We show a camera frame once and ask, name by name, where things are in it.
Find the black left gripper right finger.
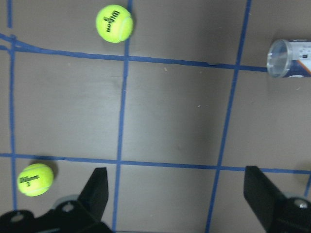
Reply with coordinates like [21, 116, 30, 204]
[243, 166, 287, 231]

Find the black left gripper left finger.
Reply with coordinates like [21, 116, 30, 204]
[77, 167, 109, 221]

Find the white tennis ball can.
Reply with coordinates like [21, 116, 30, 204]
[266, 39, 311, 78]

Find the tennis ball far right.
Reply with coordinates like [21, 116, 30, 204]
[17, 163, 54, 197]

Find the tennis ball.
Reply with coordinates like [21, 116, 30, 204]
[95, 4, 134, 43]
[17, 163, 54, 197]

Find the tennis ball near right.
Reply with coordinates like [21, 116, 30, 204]
[95, 4, 134, 43]

